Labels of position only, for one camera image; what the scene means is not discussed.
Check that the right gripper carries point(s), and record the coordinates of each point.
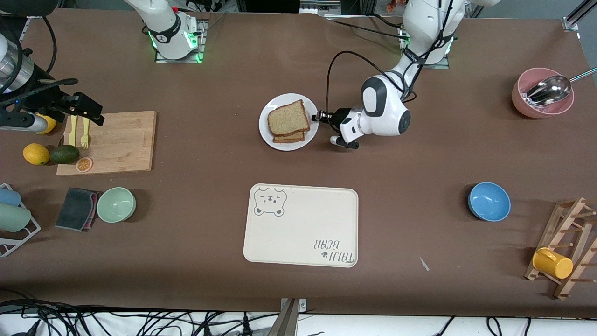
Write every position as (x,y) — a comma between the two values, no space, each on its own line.
(59,102)

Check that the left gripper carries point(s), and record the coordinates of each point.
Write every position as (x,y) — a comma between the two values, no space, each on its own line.
(342,115)

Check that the brown bread slice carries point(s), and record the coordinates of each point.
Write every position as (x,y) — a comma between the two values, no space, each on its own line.
(288,119)
(289,139)

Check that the white round plate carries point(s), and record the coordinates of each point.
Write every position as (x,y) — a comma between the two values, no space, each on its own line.
(267,133)

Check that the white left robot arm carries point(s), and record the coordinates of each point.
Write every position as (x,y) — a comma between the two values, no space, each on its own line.
(382,107)

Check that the yellow-green plastic knife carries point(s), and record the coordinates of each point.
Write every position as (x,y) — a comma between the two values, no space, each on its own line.
(72,133)

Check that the yellow-green plastic fork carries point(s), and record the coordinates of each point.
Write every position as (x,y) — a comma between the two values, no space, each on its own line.
(85,137)

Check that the yellow lemon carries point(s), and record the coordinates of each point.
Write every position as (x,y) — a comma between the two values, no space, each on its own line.
(50,125)
(36,154)

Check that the dark green avocado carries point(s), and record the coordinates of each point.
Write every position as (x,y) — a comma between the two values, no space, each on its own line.
(64,155)

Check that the orange slice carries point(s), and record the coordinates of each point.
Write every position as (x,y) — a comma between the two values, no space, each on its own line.
(84,164)

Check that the wooden cutting board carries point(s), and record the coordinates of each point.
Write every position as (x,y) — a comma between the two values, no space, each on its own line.
(121,144)

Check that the dark grey pink-edged cloth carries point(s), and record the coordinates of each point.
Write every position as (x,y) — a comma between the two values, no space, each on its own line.
(74,209)

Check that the pale green bowl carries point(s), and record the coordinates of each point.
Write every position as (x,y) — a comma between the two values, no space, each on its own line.
(116,204)

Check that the cream bear print tray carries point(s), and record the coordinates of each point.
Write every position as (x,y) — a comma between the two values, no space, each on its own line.
(303,228)

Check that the light blue cup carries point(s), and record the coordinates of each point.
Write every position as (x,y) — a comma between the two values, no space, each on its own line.
(9,197)

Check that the pale green cup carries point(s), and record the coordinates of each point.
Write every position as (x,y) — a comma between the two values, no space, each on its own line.
(14,218)

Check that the white tape scrap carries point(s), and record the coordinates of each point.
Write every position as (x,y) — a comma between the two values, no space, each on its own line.
(424,264)

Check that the blue bowl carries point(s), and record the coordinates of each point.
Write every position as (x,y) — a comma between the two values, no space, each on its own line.
(489,201)

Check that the pink bowl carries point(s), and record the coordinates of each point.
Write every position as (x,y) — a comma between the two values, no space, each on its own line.
(520,105)

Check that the grey metal bar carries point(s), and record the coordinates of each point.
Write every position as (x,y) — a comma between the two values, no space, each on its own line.
(284,322)

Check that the metal scoop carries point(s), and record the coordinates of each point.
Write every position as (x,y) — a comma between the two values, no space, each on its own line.
(552,88)

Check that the wooden peg rack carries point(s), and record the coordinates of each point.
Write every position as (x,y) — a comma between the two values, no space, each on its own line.
(573,219)

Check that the aluminium corner profile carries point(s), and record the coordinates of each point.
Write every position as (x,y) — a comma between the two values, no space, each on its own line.
(576,16)

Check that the yellow cup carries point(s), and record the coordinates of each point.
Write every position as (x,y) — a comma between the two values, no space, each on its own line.
(555,265)

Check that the metal clamp bracket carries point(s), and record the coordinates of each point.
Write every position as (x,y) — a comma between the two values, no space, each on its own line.
(302,304)

